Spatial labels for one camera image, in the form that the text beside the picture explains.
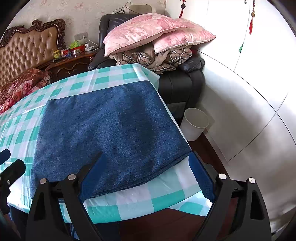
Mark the green plastic bag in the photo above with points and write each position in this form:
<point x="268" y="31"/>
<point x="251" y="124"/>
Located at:
<point x="75" y="44"/>

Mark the dark wooden nightstand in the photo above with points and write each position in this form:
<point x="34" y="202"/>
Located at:
<point x="69" y="66"/>

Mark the blue denim pants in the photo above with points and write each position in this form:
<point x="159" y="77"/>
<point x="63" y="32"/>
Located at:
<point x="104" y="127"/>

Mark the wall socket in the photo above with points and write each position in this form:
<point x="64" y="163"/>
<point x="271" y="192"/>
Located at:
<point x="81" y="36"/>

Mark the black leather armchair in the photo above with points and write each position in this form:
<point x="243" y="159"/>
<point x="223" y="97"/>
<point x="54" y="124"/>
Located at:
<point x="175" y="88"/>

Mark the red knot ornament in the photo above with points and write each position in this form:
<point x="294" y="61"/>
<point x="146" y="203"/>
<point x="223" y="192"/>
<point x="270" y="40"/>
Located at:
<point x="182" y="10"/>

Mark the large pink floral pillow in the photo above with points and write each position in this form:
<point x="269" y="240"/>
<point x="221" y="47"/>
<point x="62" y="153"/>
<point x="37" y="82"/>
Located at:
<point x="138" y="30"/>

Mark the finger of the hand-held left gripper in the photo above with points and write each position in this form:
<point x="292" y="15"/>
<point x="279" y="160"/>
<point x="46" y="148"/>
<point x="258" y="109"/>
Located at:
<point x="4" y="154"/>
<point x="13" y="169"/>

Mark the tufted leather carved headboard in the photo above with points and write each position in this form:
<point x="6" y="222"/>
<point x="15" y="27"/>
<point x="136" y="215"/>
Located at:
<point x="30" y="48"/>

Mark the small pink floral pillow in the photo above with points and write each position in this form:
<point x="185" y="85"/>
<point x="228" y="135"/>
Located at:
<point x="185" y="39"/>

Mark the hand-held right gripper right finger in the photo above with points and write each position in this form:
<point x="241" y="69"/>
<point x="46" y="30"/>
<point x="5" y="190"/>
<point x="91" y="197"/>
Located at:
<point x="201" y="178"/>

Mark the red floral quilt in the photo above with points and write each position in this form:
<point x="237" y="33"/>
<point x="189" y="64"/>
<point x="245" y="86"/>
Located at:
<point x="20" y="85"/>

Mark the white power strip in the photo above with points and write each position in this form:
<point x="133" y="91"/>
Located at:
<point x="91" y="48"/>

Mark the white waste bin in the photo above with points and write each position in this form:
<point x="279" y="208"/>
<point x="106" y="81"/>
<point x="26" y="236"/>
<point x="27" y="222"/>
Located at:
<point x="194" y="127"/>

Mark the beige massager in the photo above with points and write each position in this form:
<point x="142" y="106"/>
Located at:
<point x="141" y="8"/>

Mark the white wardrobe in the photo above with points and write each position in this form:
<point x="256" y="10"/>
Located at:
<point x="242" y="81"/>

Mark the yellow box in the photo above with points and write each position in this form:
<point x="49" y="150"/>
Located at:
<point x="57" y="53"/>

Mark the teal white checked tablecloth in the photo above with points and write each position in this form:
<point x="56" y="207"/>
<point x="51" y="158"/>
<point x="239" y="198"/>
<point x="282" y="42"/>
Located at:
<point x="104" y="80"/>

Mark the red tassel ornament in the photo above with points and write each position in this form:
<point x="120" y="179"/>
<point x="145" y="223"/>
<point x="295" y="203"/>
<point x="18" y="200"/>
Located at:
<point x="252" y="20"/>

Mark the beige plaid blanket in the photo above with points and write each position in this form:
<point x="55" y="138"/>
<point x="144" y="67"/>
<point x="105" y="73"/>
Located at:
<point x="138" y="60"/>

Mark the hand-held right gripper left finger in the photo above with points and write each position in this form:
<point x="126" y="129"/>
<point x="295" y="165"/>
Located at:
<point x="92" y="178"/>

